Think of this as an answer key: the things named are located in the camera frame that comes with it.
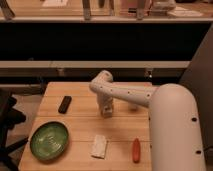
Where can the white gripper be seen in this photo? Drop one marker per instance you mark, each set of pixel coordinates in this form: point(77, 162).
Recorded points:
point(107, 110)

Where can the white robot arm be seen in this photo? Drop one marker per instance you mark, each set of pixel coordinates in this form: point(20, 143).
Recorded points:
point(175, 133)

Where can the white sponge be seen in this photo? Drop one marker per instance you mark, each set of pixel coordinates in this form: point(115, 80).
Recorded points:
point(99, 147)

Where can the black rectangular block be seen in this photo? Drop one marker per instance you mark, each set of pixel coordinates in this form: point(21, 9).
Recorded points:
point(64, 104)

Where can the orange carrot toy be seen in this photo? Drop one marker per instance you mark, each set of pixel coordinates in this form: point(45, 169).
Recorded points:
point(136, 151)

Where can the green bowl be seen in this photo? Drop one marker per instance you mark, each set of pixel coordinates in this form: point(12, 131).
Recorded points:
point(49, 141)

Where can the black office chair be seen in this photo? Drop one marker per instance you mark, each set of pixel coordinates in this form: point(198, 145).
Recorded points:
point(9, 117)

